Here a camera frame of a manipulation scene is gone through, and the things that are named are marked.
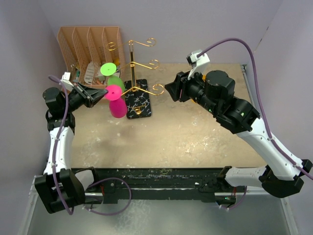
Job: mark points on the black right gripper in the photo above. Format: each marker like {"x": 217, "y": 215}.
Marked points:
{"x": 181, "y": 82}

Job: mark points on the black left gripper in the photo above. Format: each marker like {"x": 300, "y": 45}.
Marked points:
{"x": 90, "y": 96}

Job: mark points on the pink plastic wine glass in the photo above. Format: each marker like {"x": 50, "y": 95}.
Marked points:
{"x": 117, "y": 105}

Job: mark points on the green plastic wine glass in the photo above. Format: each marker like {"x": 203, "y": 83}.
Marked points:
{"x": 109, "y": 70}

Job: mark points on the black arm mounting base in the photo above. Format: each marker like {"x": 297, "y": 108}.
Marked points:
{"x": 203, "y": 184}

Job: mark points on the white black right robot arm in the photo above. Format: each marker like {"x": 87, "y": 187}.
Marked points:
{"x": 281, "y": 177}

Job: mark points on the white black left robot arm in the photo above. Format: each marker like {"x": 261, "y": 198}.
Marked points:
{"x": 59, "y": 187}

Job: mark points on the papers in organizer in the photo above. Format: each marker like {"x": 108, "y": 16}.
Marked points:
{"x": 90, "y": 77}

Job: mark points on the peach plastic file organizer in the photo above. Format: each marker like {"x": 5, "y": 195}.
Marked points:
{"x": 85, "y": 44}

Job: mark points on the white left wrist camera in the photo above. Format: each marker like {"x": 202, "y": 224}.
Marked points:
{"x": 69, "y": 86}

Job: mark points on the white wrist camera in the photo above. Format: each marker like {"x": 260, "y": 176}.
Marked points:
{"x": 198, "y": 62}
{"x": 69, "y": 86}

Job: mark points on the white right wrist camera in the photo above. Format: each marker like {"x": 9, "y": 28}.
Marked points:
{"x": 198, "y": 62}

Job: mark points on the gold wire wine glass rack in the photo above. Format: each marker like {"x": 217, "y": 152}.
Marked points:
{"x": 137, "y": 93}

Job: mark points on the aluminium frame rail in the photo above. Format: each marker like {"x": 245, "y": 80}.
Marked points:
{"x": 63, "y": 188}

